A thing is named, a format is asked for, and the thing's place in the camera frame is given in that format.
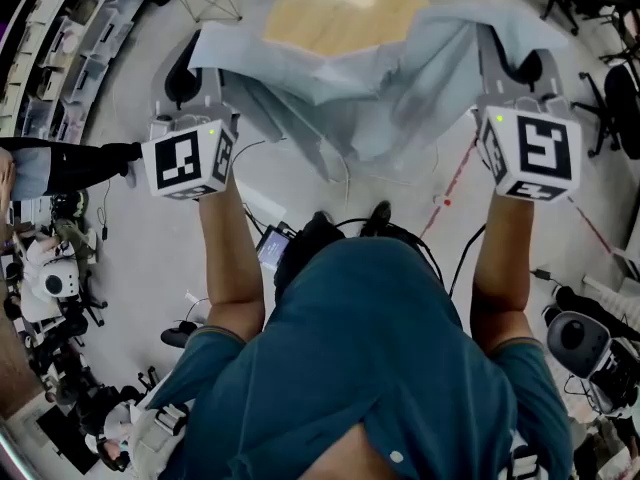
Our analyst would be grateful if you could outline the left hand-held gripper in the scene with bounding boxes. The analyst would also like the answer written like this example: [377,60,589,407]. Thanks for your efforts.
[141,31,241,202]

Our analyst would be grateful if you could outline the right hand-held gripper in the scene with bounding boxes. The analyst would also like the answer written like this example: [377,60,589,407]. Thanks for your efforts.
[471,22,584,204]

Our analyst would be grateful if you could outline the light blue tablecloth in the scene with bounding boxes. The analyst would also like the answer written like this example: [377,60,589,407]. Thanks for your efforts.
[188,2,569,184]

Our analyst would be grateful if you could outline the person's left forearm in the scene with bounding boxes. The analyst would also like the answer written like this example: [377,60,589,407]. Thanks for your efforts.
[198,177,267,345]

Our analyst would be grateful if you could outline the person's right forearm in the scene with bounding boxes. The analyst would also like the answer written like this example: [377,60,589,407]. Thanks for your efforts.
[469,190,537,357]

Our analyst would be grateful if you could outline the black waist screen device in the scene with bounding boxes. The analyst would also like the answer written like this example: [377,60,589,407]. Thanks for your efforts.
[255,223,297,273]

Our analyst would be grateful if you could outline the person's black trousers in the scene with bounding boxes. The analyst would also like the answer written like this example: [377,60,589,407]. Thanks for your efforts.
[273,216,444,302]

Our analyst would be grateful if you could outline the grey shelf unit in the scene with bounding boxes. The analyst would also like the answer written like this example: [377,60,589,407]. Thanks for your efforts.
[0,0,147,140]

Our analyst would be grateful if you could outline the white robot head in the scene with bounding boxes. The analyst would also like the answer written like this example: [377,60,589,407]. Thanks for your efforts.
[35,259,82,300]

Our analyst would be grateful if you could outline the person's black right shoe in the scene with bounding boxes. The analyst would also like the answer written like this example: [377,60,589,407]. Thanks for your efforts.
[360,200,393,238]

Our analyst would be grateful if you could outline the grey robot head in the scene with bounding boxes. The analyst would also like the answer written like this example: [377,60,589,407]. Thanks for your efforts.
[546,309,615,380]

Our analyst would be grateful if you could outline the round wooden table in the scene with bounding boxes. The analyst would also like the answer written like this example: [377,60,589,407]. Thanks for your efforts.
[261,0,432,59]

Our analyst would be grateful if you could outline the person's teal shirt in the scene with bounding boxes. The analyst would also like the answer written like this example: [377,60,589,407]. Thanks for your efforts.
[143,236,574,480]

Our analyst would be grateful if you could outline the black cable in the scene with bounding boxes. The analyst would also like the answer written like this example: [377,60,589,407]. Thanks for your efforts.
[448,223,488,299]
[231,139,289,170]

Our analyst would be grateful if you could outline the white harness strap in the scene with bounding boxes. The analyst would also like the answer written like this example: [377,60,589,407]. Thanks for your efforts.
[128,401,190,480]

